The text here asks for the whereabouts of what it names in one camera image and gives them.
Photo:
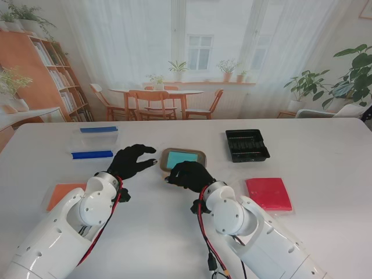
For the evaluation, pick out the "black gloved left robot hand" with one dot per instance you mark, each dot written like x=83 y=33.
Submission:
x=128 y=165

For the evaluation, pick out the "black stand clamp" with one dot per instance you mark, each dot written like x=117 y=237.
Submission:
x=367 y=114

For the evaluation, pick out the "clear lid with teal label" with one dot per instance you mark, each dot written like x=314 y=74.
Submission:
x=180 y=157

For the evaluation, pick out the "brown kraft paper container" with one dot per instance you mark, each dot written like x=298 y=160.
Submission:
x=163 y=174

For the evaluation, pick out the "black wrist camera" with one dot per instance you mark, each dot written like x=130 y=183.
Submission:
x=125 y=196
x=196 y=207

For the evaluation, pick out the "clear lid with orange label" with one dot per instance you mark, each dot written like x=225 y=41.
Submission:
x=61 y=194

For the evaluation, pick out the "black plastic tray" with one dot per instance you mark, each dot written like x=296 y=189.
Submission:
x=247 y=145

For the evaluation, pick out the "clear lid with red label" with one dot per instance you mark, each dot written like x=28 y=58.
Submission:
x=267 y=193

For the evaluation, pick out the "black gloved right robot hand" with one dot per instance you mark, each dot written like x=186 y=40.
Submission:
x=191 y=175

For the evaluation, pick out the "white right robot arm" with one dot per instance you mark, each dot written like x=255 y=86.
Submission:
x=232 y=215

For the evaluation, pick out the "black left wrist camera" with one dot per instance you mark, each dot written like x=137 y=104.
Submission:
x=125 y=196

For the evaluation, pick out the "clear container with blue clips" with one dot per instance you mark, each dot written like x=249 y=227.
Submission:
x=93 y=154

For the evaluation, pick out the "printed room backdrop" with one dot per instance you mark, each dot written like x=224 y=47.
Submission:
x=203 y=29

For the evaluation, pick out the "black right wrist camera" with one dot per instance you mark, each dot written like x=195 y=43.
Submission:
x=196 y=207

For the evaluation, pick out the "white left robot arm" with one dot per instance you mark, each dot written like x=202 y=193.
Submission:
x=58 y=232

